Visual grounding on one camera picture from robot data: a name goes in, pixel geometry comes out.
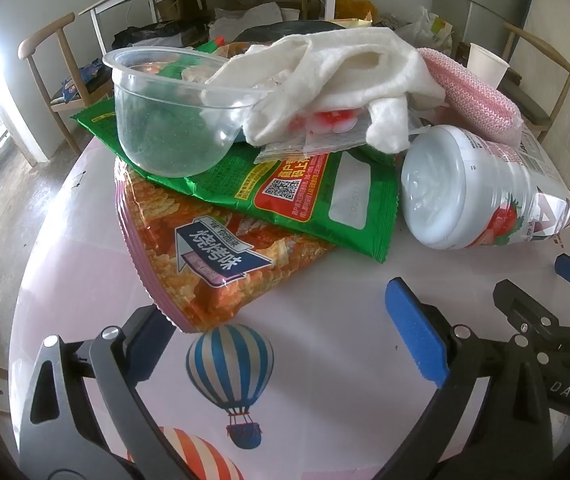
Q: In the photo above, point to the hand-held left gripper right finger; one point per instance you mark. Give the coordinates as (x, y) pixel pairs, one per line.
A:
(415, 330)

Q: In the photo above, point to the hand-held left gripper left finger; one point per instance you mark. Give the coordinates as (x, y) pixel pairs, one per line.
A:
(150, 330)

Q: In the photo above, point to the purple snack packet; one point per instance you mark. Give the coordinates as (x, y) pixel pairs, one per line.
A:
(205, 280)

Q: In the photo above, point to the white strawberry drink bottle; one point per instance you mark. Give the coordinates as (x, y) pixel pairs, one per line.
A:
(445, 185)

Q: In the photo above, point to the green snack bag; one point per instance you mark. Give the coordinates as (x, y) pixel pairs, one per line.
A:
(315, 210)

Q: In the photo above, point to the pink sponge cloth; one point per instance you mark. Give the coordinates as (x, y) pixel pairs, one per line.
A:
(470, 92)

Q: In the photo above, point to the white cloth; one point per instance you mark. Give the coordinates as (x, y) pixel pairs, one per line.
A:
(345, 70)

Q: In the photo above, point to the balloon print tablecloth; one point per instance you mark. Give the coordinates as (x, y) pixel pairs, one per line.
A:
(340, 360)

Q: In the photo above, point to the clear plastic bowl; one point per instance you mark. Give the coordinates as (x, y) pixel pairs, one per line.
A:
(165, 130)

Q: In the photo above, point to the clear packet with red print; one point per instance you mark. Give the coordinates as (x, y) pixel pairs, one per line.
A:
(330, 125)

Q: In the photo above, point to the white paper cup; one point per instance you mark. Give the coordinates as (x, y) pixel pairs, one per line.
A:
(485, 65)

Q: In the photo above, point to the blue packet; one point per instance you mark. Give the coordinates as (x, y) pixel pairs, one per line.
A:
(77, 85)

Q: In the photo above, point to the white printed plastic bag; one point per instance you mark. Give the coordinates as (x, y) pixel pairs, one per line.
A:
(422, 27)

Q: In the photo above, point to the black bag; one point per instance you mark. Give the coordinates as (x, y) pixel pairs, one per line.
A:
(155, 35)

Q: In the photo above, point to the cardboard box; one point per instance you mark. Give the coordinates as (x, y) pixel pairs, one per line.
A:
(175, 7)

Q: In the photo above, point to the yellow plastic bag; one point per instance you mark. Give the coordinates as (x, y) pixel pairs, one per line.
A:
(355, 7)

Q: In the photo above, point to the white sack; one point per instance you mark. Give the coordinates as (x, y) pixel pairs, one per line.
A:
(255, 17)

